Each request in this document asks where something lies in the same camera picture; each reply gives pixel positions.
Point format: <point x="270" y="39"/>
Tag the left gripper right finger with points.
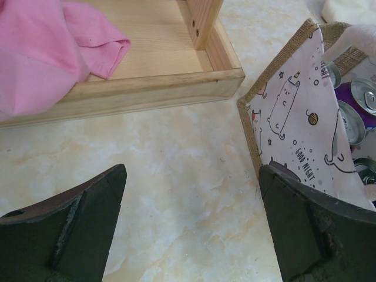
<point x="316" y="237"/>

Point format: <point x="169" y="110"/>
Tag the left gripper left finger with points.
<point x="66" y="237"/>

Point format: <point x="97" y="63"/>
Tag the purple soda can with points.
<point x="334" y="74"/>
<point x="360" y="95"/>

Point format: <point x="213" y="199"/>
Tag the brown canvas bag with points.
<point x="293" y="122"/>

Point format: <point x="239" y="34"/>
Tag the middle red soda can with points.
<point x="354" y="125"/>

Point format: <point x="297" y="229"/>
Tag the pink t-shirt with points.
<point x="47" y="47"/>

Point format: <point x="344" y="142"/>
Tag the wooden clothes rack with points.
<point x="180" y="54"/>

